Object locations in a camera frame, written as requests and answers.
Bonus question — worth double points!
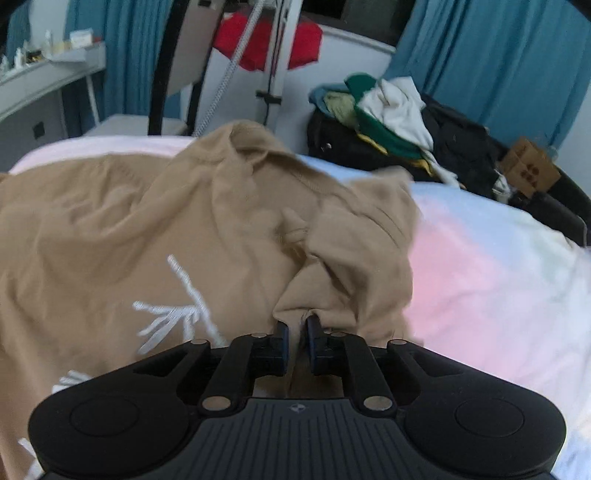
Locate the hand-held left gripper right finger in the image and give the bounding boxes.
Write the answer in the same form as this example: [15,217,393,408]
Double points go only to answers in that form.
[305,313,462,415]

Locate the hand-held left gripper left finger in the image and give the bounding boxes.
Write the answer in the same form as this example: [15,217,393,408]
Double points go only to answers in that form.
[131,320,291,418]

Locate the tan t-shirt with white print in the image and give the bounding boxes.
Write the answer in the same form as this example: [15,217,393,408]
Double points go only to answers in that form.
[0,121,422,480]

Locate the pile of black clothes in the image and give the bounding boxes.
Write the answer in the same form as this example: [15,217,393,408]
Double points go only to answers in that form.
[307,95,514,200]

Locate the pastel tie-dye blanket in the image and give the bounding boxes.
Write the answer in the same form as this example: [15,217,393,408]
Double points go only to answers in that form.
[8,135,591,480]

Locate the green garment with yellow trim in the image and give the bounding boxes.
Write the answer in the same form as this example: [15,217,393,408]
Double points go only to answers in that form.
[345,74,437,168]

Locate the olive green garment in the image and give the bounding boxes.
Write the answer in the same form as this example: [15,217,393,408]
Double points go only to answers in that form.
[322,91,360,126]

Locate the crumpled white patterned cloth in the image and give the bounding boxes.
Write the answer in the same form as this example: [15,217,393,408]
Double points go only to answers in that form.
[491,170,512,200]

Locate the teal garment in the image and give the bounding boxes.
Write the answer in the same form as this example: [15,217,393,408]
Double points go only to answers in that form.
[308,83,352,110]

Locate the white garment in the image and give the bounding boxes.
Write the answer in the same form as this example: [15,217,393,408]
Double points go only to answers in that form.
[358,77,435,152]

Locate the white stool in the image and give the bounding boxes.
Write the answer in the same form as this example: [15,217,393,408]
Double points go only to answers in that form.
[84,114,191,138]

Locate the metal stand pole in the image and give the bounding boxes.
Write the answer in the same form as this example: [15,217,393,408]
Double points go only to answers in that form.
[255,0,304,131]

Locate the brown cardboard box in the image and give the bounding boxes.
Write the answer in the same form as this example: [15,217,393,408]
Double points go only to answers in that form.
[500,136,562,195]

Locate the red cloth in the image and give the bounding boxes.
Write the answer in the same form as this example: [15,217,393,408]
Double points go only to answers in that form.
[213,11,323,73]

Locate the blue curtain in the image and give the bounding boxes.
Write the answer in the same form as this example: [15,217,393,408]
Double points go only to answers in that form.
[396,0,591,155]
[62,0,188,126]

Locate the white desk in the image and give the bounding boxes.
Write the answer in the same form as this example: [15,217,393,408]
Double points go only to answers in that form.
[0,44,108,121]

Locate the small white box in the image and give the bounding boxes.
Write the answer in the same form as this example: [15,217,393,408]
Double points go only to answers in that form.
[68,30,101,48]

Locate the small bottles on desk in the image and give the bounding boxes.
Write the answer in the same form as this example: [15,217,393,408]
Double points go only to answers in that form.
[0,30,52,71]

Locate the white braided cable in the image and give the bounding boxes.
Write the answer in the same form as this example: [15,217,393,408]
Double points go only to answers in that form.
[193,0,269,138]

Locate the black curved frame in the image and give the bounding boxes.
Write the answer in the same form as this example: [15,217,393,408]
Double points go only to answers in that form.
[147,0,223,138]

